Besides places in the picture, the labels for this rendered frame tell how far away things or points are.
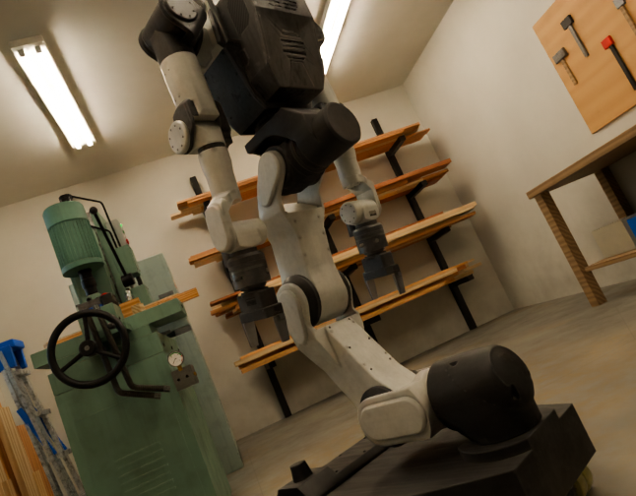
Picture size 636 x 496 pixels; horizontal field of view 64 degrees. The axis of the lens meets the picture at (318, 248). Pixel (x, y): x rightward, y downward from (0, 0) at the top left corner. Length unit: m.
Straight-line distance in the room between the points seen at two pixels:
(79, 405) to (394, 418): 1.43
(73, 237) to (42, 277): 2.62
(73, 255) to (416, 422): 1.73
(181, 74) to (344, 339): 0.74
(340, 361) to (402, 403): 0.22
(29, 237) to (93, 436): 3.16
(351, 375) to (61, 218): 1.61
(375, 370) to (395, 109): 4.73
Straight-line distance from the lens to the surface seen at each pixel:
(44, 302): 5.00
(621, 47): 3.83
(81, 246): 2.43
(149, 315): 2.22
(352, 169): 1.47
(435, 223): 4.82
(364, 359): 1.26
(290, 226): 1.28
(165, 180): 5.11
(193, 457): 2.20
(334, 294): 1.30
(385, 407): 1.17
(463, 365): 1.08
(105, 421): 2.24
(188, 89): 1.25
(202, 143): 1.21
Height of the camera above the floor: 0.50
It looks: 10 degrees up
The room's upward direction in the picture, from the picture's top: 24 degrees counter-clockwise
